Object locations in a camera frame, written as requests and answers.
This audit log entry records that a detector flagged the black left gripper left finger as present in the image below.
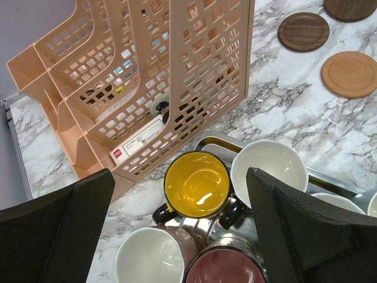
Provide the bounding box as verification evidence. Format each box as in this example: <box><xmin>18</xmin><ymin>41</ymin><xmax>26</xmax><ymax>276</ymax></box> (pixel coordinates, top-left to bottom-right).
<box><xmin>1</xmin><ymin>169</ymin><xmax>115</xmax><ymax>282</ymax></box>

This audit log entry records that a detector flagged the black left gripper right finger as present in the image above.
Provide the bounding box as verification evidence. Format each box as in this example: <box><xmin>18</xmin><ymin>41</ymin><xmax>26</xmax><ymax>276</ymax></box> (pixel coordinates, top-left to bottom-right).
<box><xmin>246</xmin><ymin>167</ymin><xmax>376</xmax><ymax>282</ymax></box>

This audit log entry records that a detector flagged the light beech wooden coaster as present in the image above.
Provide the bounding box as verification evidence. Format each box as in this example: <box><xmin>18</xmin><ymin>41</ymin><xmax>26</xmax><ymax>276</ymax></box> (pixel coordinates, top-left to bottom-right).
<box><xmin>321</xmin><ymin>51</ymin><xmax>376</xmax><ymax>99</ymax></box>

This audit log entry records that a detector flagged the dark walnut coaster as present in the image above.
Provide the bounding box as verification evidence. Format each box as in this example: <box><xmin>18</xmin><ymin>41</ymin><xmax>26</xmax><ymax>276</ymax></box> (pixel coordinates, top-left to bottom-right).
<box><xmin>277</xmin><ymin>12</ymin><xmax>330</xmax><ymax>52</ymax></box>

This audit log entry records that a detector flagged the dark brown wooden coaster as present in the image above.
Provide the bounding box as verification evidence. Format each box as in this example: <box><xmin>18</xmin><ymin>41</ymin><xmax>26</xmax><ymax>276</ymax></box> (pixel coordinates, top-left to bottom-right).
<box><xmin>323</xmin><ymin>0</ymin><xmax>376</xmax><ymax>22</ymax></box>

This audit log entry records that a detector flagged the white cream middle cup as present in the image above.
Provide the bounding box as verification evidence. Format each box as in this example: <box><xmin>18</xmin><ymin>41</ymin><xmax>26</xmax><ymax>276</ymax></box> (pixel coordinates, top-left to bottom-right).
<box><xmin>311</xmin><ymin>193</ymin><xmax>366</xmax><ymax>215</ymax></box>

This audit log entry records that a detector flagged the white cup at back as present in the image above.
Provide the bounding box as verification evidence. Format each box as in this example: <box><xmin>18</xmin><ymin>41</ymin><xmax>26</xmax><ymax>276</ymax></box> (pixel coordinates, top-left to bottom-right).
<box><xmin>230</xmin><ymin>139</ymin><xmax>309</xmax><ymax>208</ymax></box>

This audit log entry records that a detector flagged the white blue mug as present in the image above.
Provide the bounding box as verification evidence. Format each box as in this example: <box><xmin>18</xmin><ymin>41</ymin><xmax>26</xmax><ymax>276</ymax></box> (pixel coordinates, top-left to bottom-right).
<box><xmin>351</xmin><ymin>189</ymin><xmax>377</xmax><ymax>218</ymax></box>

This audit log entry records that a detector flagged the pink maroon mug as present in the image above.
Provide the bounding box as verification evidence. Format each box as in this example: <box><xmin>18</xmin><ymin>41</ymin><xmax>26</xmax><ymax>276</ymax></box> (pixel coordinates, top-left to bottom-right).
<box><xmin>183</xmin><ymin>237</ymin><xmax>268</xmax><ymax>282</ymax></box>

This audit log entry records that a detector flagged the silver metal tray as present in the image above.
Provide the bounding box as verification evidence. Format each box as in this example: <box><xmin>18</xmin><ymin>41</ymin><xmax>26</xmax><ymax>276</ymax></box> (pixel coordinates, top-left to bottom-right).
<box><xmin>153</xmin><ymin>131</ymin><xmax>362</xmax><ymax>260</ymax></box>

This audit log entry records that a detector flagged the white pink mug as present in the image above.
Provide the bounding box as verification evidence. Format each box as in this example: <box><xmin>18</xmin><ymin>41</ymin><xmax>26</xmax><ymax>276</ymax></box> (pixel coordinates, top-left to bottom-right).
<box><xmin>114</xmin><ymin>226</ymin><xmax>197</xmax><ymax>282</ymax></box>

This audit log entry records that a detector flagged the white stationery box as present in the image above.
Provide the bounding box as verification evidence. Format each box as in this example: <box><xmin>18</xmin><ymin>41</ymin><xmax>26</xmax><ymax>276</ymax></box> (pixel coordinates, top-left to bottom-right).
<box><xmin>110</xmin><ymin>115</ymin><xmax>164</xmax><ymax>166</ymax></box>

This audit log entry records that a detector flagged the yellow black mug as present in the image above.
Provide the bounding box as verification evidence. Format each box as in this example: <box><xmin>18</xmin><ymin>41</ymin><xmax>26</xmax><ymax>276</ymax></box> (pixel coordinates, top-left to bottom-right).
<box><xmin>152</xmin><ymin>150</ymin><xmax>247</xmax><ymax>230</ymax></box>

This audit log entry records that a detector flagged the peach plastic file organizer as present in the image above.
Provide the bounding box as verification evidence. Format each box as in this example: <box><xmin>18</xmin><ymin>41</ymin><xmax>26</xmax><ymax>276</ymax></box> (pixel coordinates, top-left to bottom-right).
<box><xmin>7</xmin><ymin>1</ymin><xmax>254</xmax><ymax>184</ymax></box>

